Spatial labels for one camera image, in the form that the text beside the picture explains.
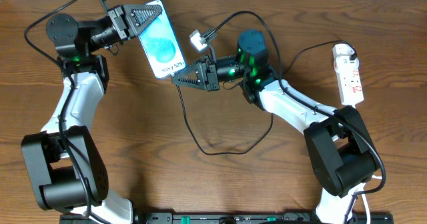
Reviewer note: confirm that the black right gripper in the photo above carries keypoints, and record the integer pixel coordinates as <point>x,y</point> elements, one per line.
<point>211,74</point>

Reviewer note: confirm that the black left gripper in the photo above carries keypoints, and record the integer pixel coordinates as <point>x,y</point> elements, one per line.
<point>117,22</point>

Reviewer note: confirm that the blue Galaxy smartphone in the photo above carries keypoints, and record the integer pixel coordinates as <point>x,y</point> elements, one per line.
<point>161,46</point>

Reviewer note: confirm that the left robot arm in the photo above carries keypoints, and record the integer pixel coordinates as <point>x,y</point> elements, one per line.
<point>66,171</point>

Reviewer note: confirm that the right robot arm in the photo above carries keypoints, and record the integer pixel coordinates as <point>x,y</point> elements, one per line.
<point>341,152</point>

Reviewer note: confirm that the white USB charger plug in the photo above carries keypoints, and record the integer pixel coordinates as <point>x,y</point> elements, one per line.
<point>344,49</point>

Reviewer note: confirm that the white power strip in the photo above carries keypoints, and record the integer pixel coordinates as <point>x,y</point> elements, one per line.
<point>349,82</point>

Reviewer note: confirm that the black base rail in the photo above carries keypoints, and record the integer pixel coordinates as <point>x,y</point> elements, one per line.
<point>289,217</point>

